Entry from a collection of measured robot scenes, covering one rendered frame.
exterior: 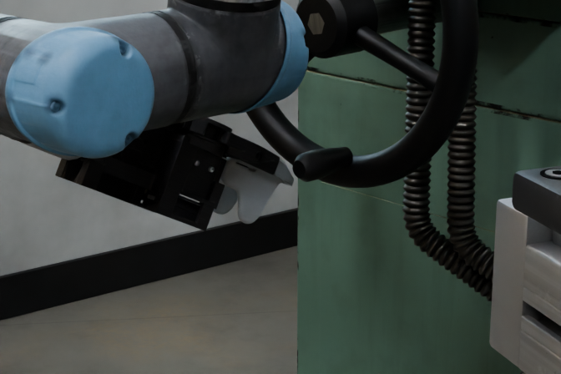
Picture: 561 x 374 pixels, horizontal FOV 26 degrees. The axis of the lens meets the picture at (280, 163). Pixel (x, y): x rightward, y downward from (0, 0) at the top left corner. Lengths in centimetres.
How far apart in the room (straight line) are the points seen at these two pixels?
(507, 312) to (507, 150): 49
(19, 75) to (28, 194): 175
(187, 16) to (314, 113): 55
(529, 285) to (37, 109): 29
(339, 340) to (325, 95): 28
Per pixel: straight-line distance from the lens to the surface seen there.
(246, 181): 97
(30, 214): 248
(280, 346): 234
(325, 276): 136
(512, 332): 69
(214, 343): 235
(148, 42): 76
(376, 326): 133
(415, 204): 108
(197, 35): 78
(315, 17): 102
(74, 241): 254
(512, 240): 68
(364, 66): 126
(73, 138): 71
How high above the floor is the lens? 98
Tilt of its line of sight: 16 degrees down
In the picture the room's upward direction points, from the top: straight up
